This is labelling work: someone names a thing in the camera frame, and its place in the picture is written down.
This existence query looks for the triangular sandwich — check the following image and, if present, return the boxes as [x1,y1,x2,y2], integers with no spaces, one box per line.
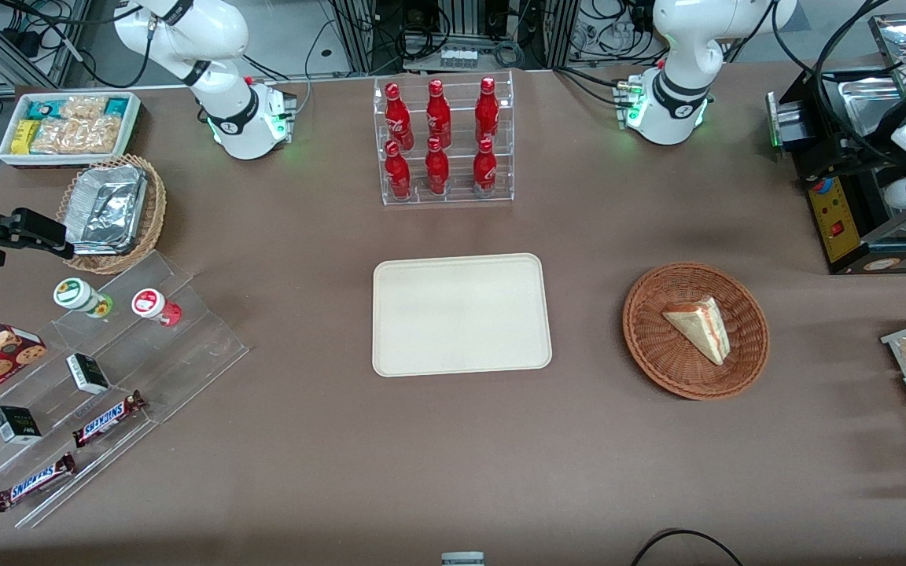
[662,296,731,366]

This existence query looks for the yellow snack pack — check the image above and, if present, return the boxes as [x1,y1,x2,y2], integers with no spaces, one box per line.
[10,119,42,156]

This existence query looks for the green label yogurt cup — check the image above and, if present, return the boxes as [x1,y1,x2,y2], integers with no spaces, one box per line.
[53,277,114,319]

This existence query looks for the light wicker basket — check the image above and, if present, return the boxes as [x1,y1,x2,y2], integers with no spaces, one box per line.
[56,154,168,275]

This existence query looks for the red cola bottle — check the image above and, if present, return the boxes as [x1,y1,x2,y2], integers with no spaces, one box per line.
[426,79,452,149]
[425,136,451,196]
[473,138,498,197]
[385,83,414,151]
[475,76,499,145]
[385,140,412,200]

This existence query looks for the clear acrylic bottle rack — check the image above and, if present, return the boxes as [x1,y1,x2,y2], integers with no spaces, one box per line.
[373,69,515,207]

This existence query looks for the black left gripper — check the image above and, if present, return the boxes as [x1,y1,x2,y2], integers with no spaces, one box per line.
[795,134,899,184]

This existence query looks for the clear acrylic stepped shelf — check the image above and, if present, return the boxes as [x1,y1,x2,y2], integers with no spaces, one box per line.
[0,250,250,529]

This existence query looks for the black food warmer cabinet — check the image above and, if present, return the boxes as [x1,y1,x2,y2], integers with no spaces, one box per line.
[766,12,906,276]

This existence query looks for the red label yogurt cup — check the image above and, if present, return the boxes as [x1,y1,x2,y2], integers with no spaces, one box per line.
[131,289,183,328]

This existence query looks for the cream plastic tray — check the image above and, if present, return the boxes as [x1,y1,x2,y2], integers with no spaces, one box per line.
[372,252,553,378]

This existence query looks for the round brown wicker basket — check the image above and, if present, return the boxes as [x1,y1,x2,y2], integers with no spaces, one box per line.
[622,262,771,401]

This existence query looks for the steel food pan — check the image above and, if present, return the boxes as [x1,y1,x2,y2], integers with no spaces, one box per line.
[837,77,906,136]

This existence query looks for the black floor cable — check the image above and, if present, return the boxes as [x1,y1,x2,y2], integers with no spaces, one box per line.
[630,528,745,566]

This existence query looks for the white rectangular snack bin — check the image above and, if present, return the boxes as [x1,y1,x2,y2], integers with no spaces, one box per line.
[0,91,142,169]

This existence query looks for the stacked aluminium foil trays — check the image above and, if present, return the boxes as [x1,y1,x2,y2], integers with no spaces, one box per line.
[63,165,148,256]

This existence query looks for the small black box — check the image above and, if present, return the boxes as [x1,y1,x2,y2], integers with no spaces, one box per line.
[66,354,111,395]
[0,406,43,446]

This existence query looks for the clear bag of crackers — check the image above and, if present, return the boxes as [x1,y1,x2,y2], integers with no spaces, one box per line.
[60,96,109,123]
[31,116,122,156]

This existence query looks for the Snickers chocolate bar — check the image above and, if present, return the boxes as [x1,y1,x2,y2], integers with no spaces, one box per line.
[0,452,78,513]
[72,391,147,449]

